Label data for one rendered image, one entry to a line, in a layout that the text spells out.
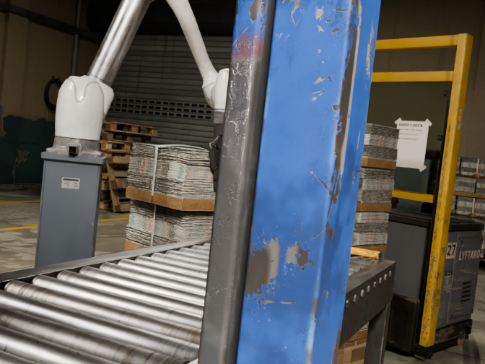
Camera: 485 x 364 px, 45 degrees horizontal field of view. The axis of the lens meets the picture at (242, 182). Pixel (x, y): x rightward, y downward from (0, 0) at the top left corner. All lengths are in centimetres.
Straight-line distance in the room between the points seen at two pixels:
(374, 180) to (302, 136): 277
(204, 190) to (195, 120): 815
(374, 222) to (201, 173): 130
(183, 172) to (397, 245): 194
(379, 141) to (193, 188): 130
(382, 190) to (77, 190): 173
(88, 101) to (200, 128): 825
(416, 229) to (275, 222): 333
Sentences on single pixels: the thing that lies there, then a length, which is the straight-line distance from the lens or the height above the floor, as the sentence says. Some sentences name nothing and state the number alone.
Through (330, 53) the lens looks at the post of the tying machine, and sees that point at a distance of 38.
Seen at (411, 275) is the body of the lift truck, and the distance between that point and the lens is 373.
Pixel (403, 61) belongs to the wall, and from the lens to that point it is 929.
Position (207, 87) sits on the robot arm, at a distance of 232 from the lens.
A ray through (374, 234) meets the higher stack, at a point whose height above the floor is 71.
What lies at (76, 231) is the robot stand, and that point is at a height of 74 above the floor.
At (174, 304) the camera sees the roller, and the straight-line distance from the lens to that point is 107.
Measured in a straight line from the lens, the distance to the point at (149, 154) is 233.
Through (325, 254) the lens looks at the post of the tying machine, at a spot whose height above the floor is 102.
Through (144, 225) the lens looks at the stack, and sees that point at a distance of 243.
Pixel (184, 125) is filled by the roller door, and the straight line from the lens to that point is 1046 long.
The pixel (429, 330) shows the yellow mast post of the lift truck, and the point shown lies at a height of 19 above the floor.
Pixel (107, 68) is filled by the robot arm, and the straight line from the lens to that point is 231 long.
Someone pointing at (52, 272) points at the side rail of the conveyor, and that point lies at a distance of 122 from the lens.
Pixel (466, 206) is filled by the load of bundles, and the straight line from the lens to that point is 738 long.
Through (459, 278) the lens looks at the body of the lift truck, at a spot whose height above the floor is 45.
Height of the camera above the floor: 108
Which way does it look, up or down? 3 degrees down
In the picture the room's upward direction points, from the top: 6 degrees clockwise
